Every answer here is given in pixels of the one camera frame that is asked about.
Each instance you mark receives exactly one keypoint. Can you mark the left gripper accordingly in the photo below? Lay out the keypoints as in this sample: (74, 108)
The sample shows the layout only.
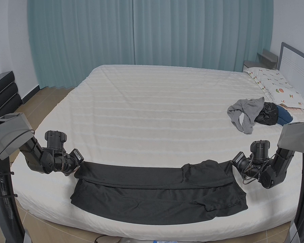
(74, 161)

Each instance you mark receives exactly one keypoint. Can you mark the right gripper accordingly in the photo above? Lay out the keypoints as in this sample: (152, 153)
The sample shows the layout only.
(242, 163)

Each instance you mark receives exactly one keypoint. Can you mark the black T-shirt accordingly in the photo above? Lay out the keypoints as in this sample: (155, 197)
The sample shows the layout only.
(154, 199)

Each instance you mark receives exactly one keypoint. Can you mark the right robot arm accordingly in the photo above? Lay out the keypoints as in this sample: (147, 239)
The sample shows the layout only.
(297, 138)

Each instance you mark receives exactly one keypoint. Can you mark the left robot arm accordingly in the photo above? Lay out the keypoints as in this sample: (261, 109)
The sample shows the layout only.
(10, 133)

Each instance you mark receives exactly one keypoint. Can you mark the pile of clothes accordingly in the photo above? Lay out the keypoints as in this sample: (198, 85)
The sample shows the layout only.
(250, 107)

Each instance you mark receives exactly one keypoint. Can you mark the bed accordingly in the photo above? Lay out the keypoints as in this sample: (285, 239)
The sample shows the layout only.
(154, 97)

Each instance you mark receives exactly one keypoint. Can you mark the white printed pillow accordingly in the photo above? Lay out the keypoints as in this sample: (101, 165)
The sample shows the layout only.
(276, 85)

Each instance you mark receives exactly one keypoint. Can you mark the black chest of drawers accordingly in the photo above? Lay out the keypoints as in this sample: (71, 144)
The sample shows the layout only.
(2, 95)

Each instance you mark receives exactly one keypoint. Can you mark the grey bedside table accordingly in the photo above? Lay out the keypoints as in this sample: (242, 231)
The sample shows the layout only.
(267, 57)

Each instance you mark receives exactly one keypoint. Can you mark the blue-green curtain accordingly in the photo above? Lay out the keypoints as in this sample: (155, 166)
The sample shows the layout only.
(78, 34)
(197, 21)

